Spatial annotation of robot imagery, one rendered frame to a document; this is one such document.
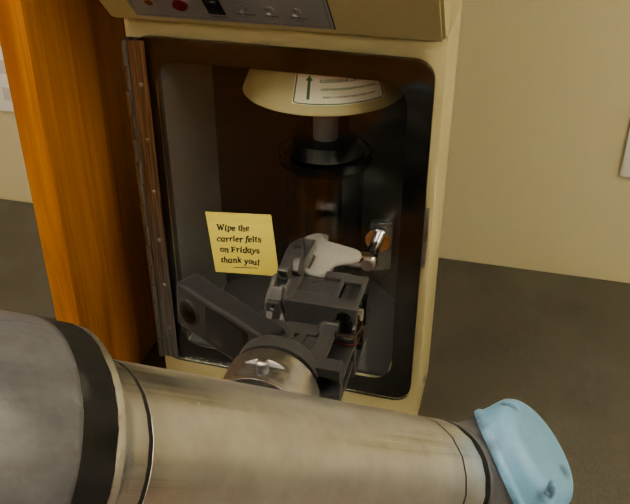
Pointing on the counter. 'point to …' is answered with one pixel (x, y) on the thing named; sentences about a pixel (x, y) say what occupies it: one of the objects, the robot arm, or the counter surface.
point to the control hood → (348, 18)
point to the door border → (156, 255)
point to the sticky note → (242, 243)
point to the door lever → (375, 239)
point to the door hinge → (140, 184)
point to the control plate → (313, 16)
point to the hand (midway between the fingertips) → (314, 252)
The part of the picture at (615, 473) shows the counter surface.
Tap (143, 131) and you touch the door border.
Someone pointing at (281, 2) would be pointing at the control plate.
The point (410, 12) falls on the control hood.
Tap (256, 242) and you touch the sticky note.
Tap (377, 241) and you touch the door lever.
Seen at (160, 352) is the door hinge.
